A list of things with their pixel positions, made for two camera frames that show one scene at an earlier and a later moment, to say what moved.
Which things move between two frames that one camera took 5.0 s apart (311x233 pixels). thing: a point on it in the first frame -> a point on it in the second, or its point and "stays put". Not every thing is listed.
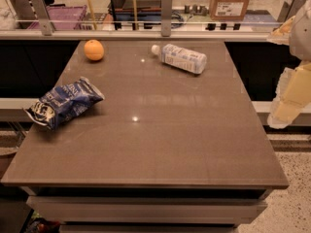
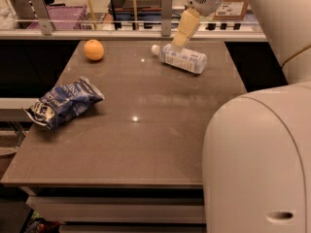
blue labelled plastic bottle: (182, 57) stays put
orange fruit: (93, 49) stays put
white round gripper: (301, 33) -> (207, 1)
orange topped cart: (137, 5) stays put
